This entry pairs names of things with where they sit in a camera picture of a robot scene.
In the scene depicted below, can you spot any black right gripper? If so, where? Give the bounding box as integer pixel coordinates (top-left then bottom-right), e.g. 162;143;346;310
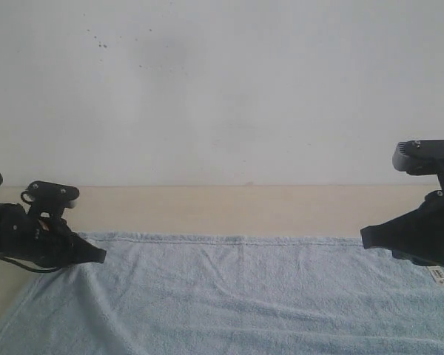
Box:
360;191;444;267

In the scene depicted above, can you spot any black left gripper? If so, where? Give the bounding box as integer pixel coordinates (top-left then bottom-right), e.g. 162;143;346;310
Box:
0;203;107;268

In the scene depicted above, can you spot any light blue fleece towel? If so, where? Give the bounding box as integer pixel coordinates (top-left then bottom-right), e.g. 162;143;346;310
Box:
0;232;444;354

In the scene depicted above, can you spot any white barcode label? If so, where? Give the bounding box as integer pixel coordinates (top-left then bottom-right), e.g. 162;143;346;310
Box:
427;266;444;286

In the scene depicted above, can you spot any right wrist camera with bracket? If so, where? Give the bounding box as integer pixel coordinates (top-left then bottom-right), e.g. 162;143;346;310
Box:
392;140;444;191

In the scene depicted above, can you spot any black left camera cable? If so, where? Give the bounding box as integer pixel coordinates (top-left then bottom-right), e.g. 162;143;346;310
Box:
0;168;62;274

